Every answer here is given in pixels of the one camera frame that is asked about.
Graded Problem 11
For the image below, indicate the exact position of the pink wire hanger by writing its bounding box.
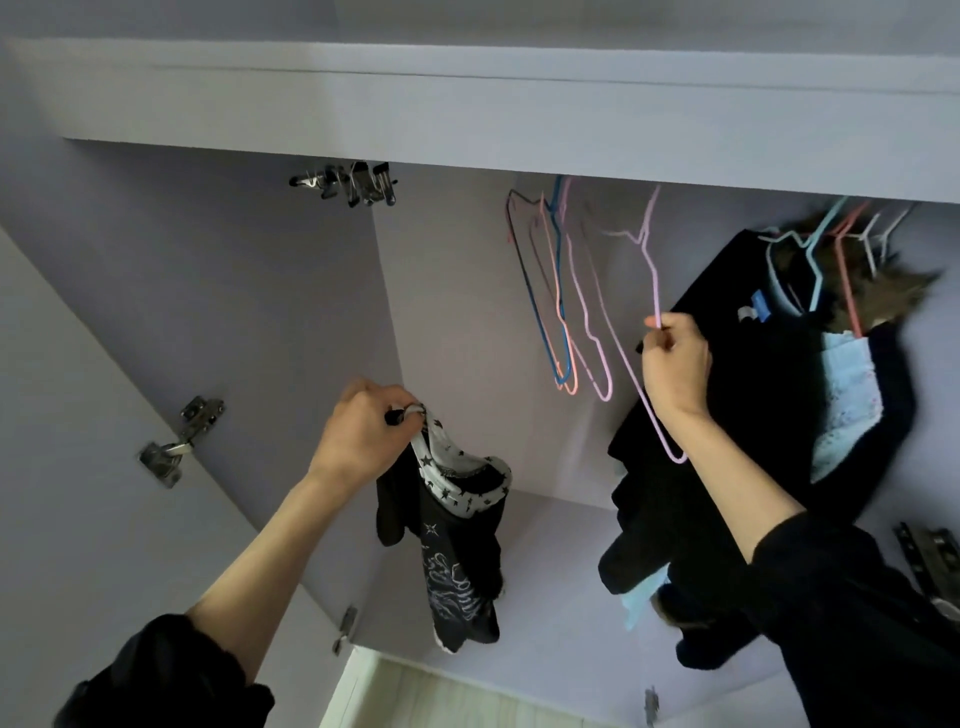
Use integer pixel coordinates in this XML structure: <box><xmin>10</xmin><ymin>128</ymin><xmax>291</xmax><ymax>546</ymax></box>
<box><xmin>582</xmin><ymin>183</ymin><xmax>689</xmax><ymax>467</ymax></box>
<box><xmin>829</xmin><ymin>202</ymin><xmax>872</xmax><ymax>339</ymax></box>

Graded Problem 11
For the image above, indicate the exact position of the person's right forearm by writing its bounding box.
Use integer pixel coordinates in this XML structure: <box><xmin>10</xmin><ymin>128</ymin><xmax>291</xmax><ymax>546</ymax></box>
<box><xmin>675</xmin><ymin>405</ymin><xmax>960</xmax><ymax>728</ymax></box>

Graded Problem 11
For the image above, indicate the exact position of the person's left hand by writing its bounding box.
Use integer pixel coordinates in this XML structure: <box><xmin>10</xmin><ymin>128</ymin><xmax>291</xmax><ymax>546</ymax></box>
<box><xmin>307</xmin><ymin>375</ymin><xmax>429</xmax><ymax>497</ymax></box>

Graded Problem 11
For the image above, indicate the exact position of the bunch of pastel hangers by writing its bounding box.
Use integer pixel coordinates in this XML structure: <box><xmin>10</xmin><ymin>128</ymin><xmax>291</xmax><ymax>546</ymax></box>
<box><xmin>505</xmin><ymin>177</ymin><xmax>617</xmax><ymax>404</ymax></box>

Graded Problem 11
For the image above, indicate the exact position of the person's right hand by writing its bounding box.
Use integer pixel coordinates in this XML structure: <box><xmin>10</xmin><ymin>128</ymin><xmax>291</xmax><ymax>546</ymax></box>
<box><xmin>640</xmin><ymin>312</ymin><xmax>714</xmax><ymax>437</ymax></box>

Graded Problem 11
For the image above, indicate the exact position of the grey wardrobe shelf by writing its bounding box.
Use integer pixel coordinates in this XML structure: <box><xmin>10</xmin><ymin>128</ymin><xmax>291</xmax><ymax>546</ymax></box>
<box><xmin>7</xmin><ymin>37</ymin><xmax>960</xmax><ymax>204</ymax></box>

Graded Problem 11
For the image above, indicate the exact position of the black star-trim graphic t-shirt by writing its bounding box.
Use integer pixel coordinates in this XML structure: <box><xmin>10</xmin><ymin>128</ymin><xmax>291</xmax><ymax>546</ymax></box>
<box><xmin>375</xmin><ymin>405</ymin><xmax>515</xmax><ymax>656</ymax></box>

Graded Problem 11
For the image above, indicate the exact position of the person's left forearm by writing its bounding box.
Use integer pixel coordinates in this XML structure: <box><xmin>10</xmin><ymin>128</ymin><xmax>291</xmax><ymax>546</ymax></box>
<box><xmin>52</xmin><ymin>468</ymin><xmax>354</xmax><ymax>728</ymax></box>

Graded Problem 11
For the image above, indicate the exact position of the light blue knit sweater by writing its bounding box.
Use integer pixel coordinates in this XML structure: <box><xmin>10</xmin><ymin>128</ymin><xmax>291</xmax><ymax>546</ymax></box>
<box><xmin>618</xmin><ymin>327</ymin><xmax>890</xmax><ymax>632</ymax></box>

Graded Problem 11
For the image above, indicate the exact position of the light grey wardrobe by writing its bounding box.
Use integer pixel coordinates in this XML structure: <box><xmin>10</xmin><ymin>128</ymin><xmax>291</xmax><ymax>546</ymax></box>
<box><xmin>0</xmin><ymin>0</ymin><xmax>960</xmax><ymax>728</ymax></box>

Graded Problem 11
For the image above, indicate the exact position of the light blue plastic hanger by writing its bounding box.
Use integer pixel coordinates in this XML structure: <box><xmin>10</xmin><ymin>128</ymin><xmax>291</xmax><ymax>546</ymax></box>
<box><xmin>757</xmin><ymin>195</ymin><xmax>849</xmax><ymax>320</ymax></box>

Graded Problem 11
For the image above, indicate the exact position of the cluster of metal clips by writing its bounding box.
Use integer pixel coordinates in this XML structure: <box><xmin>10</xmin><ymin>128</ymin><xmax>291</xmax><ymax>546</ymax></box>
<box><xmin>289</xmin><ymin>160</ymin><xmax>399</xmax><ymax>209</ymax></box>

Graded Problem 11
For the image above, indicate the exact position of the black top with blue label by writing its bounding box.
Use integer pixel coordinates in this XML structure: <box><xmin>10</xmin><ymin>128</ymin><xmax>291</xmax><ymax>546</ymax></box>
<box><xmin>597</xmin><ymin>225</ymin><xmax>842</xmax><ymax>669</ymax></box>

